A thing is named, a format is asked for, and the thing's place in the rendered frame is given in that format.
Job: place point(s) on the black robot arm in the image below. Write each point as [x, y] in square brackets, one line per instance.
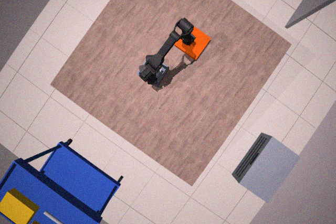
[154, 63]

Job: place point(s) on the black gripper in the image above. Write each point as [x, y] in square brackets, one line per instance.
[153, 79]

